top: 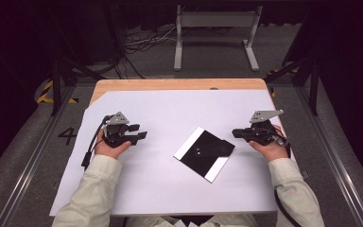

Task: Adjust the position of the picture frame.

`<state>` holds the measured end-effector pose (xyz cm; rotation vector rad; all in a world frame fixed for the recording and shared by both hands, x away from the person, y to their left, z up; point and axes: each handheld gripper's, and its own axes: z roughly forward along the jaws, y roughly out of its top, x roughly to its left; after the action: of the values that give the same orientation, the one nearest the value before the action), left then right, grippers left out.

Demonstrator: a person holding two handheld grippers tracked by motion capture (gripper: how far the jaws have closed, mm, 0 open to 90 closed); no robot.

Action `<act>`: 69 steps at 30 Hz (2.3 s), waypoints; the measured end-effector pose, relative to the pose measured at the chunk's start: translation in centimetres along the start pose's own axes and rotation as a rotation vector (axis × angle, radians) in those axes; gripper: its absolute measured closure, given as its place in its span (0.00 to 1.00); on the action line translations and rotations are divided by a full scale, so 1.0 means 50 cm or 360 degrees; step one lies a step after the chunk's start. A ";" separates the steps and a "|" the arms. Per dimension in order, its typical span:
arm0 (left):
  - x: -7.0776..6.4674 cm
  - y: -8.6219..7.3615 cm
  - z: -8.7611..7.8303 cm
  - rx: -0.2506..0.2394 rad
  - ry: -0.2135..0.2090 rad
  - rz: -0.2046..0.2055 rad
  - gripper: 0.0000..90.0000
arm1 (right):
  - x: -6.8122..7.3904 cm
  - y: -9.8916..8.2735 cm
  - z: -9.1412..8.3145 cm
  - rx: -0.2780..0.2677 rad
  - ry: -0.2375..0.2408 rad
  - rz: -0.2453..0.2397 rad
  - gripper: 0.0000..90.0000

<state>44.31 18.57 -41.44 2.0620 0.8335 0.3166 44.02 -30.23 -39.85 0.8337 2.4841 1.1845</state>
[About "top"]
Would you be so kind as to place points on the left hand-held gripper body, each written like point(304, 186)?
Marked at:
point(115, 130)

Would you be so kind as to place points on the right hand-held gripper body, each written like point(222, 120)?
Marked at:
point(261, 134)

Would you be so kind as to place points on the black photo frame with stand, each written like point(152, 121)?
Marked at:
point(201, 157)

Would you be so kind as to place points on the person's left hand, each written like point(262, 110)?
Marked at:
point(108, 151)

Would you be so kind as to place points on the person's right hand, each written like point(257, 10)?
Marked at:
point(274, 153)

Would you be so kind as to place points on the large white paper sheet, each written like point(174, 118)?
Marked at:
point(157, 113)

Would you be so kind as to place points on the yellow black hazard tape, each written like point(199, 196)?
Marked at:
point(273, 93)
point(45, 90)

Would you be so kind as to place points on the black metal stand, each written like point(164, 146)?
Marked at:
point(313, 88)
point(55, 85)

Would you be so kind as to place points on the grey metal floor stand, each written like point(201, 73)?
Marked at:
point(216, 19)

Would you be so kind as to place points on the aluminium floor rail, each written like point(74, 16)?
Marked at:
point(28, 170)
point(337, 164)

